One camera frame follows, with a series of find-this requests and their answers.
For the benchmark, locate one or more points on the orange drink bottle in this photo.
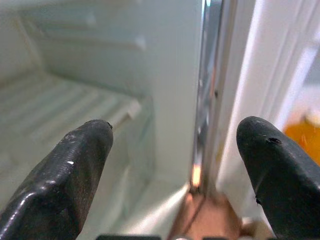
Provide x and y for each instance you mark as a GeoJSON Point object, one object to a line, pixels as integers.
{"type": "Point", "coordinates": [303, 140]}

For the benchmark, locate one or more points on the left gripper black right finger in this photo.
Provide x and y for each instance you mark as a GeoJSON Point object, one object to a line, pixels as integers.
{"type": "Point", "coordinates": [282, 175]}

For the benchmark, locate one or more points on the silver mini fridge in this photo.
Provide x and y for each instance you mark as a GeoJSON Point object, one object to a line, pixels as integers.
{"type": "Point", "coordinates": [170, 75]}

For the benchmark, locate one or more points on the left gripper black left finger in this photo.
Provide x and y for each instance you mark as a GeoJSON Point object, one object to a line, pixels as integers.
{"type": "Point", "coordinates": [55, 180]}

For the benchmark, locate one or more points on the white fridge shelf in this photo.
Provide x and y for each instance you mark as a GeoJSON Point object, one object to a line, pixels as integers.
{"type": "Point", "coordinates": [50, 105]}

